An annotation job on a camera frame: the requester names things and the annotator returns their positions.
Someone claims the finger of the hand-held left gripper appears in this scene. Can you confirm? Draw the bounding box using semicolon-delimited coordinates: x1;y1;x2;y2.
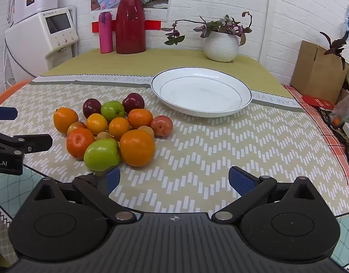
0;106;18;121
0;120;53;156

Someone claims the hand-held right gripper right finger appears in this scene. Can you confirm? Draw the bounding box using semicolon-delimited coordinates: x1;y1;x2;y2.
211;165;328;224

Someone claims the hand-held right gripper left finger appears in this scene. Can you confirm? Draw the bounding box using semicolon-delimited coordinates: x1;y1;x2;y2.
35;166;137;225

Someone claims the large green apple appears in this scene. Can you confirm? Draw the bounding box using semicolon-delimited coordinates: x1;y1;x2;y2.
83;139;121;173

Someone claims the large orange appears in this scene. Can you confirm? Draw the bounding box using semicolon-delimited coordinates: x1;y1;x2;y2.
119;129;156;167

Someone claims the small brown fruit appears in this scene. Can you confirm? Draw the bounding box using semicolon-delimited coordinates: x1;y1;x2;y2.
137;125;155;139
95;131;116;142

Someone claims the mandarin orange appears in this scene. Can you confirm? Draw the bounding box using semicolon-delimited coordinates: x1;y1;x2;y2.
127;108;154;129
66;128;96;160

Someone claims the small pink red plum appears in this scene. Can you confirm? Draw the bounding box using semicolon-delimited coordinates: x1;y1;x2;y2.
67;121;87;136

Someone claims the small yellow orange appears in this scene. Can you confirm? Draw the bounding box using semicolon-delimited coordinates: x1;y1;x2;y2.
86;113;109;135

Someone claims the small green apple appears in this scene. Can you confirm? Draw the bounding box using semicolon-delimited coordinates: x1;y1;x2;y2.
101;101;126;123

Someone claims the dark red apple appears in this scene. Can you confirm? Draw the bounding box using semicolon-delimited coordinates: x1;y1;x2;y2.
122;93;145;114
83;98;102;119

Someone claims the dark red apple back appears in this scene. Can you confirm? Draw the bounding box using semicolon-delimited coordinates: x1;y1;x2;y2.
122;93;145;114

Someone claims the white plate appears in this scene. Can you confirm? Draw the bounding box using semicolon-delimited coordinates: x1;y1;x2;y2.
151;67;252;118

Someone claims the white appliance with screen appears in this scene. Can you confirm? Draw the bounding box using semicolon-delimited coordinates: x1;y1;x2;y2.
4;6;79;84

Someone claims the orange plaid blanket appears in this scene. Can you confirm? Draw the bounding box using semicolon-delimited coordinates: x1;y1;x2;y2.
282;84;349;188

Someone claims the black patterned cloth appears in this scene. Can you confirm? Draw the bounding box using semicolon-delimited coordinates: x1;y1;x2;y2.
318;106;349;160

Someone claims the red envelope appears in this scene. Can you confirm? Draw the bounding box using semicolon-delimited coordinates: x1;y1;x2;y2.
302;94;336;110

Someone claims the pink bottle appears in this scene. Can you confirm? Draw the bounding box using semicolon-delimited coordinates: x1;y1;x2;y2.
99;11;114;54

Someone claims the clear plastic bag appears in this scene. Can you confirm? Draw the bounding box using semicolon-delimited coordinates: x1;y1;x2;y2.
329;91;349;128

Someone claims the cardboard box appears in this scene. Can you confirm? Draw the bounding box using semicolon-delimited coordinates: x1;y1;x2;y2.
290;40;349;104

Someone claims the white pot purple plant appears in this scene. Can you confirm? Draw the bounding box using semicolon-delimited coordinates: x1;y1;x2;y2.
161;11;253;62

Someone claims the red thermos jug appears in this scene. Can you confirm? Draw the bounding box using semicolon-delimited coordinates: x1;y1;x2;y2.
115;0;147;54

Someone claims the dark purple plant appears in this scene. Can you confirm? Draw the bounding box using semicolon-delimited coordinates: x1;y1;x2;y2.
319;31;349;70

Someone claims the grey cable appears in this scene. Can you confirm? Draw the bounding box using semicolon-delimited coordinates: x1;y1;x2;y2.
4;41;35;80

